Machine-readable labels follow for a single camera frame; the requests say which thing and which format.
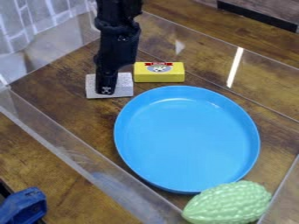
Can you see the yellow rectangular box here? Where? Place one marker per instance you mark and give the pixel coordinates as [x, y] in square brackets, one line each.
[159, 72]

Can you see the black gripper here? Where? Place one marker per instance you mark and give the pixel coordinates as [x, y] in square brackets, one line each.
[119, 38]

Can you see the white patterned cloth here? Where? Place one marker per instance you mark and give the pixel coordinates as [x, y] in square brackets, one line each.
[24, 18]

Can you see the clear acrylic enclosure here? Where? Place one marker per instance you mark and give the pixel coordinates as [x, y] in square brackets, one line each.
[56, 142]

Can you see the blue round tray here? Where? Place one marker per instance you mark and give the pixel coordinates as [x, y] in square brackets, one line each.
[186, 138]

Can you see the green bumpy gourd toy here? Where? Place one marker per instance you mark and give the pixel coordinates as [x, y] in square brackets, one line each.
[235, 203]

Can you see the white speckled foam block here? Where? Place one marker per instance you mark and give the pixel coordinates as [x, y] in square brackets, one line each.
[124, 87]

